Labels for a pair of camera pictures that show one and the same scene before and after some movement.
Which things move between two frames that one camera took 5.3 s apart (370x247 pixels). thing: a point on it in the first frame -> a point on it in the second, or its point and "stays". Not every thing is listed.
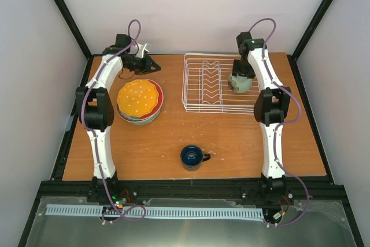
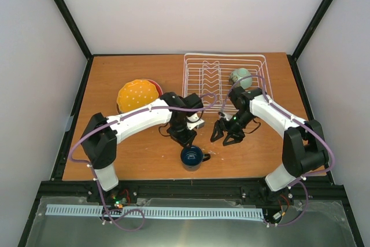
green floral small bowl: x=240 y=84 stays
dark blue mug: x=192 y=157 stays
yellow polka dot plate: x=137 y=98 stays
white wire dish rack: x=205 y=88 stays
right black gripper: x=250 y=73 -> x=221 y=125
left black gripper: x=147 y=62 -> x=184 y=140
